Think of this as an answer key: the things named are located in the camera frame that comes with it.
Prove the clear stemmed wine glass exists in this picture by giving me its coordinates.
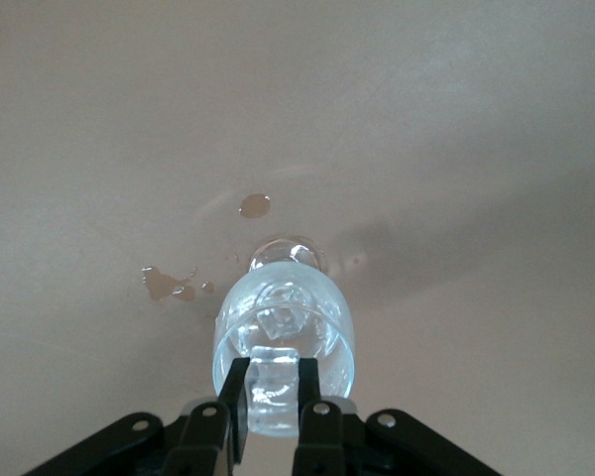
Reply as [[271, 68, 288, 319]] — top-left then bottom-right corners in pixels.
[[211, 236, 357, 438]]

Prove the irregular liquid puddle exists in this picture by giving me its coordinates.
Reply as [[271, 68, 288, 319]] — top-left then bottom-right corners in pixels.
[[139, 265, 215, 304]]

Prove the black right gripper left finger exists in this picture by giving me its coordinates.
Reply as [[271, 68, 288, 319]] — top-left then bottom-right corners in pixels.
[[23, 356, 252, 476]]

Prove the small round liquid puddle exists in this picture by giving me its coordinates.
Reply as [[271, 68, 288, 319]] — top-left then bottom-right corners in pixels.
[[237, 192, 273, 220]]

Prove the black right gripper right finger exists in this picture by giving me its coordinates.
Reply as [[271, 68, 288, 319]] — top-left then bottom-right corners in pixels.
[[292, 356, 503, 476]]

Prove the large clear ice cube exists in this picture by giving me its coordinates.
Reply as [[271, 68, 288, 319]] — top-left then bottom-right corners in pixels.
[[244, 345, 301, 439]]

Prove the brown table cover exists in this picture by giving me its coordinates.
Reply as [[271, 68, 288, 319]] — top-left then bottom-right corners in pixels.
[[0, 0, 595, 476]]

